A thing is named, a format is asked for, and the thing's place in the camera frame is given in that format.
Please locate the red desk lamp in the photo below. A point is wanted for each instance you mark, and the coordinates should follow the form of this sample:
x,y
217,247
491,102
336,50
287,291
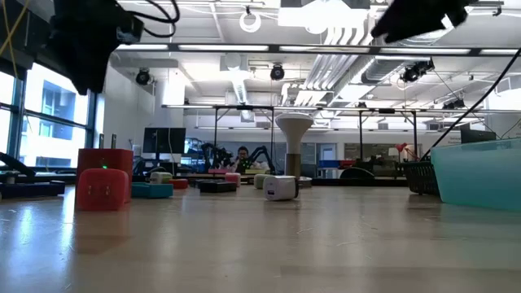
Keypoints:
x,y
402,146

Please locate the red rectangular box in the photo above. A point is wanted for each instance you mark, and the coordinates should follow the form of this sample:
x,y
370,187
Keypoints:
x,y
179,184

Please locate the background black gantry frame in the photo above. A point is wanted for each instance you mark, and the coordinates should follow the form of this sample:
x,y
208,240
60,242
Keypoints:
x,y
215,130
360,134

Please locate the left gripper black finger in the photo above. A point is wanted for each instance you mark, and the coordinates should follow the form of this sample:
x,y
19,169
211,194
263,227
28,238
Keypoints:
x,y
91,69

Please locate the dark red wall adapter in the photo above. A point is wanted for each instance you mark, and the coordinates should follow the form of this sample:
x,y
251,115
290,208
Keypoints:
x,y
118,163

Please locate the teal small box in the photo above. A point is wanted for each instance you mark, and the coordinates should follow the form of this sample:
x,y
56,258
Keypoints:
x,y
152,191

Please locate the olive green wall charger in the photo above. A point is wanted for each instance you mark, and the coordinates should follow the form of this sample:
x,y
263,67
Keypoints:
x,y
160,177

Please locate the blue storage bin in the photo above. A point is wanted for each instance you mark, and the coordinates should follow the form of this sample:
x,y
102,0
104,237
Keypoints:
x,y
329,163

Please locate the black mesh basket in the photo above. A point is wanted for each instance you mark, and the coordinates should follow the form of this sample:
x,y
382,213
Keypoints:
x,y
419,179

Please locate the coral red wall charger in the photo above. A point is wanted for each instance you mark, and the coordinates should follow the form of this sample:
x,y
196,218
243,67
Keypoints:
x,y
102,189

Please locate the black computer monitor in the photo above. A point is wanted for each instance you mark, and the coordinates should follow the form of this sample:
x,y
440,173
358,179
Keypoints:
x,y
163,140

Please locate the background black robot arm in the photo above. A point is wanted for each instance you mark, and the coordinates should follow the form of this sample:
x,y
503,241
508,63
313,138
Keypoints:
x,y
215,154
262,152

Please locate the white dome brass base lamp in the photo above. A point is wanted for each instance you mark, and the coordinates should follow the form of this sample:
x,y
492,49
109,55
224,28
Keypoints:
x,y
294,130

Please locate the mint green wall charger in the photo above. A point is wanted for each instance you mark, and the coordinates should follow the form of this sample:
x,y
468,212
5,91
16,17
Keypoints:
x,y
259,181

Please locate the black box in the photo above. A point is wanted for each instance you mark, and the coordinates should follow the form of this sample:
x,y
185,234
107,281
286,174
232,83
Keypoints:
x,y
217,187

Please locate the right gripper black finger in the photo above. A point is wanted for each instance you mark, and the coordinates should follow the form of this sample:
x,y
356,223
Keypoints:
x,y
411,20

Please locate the large office window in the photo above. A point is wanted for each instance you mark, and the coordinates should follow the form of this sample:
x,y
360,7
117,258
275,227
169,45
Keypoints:
x,y
53,101

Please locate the pink white wall charger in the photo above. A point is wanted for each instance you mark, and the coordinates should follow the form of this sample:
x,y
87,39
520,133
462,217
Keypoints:
x,y
233,177

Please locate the person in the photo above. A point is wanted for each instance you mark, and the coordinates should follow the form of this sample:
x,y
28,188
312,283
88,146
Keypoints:
x,y
243,156

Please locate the long ceiling light bar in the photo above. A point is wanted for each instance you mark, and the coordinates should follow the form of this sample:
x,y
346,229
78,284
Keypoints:
x,y
285,48

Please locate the teal translucent plastic bin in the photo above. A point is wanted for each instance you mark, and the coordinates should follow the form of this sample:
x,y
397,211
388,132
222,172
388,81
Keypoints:
x,y
476,179

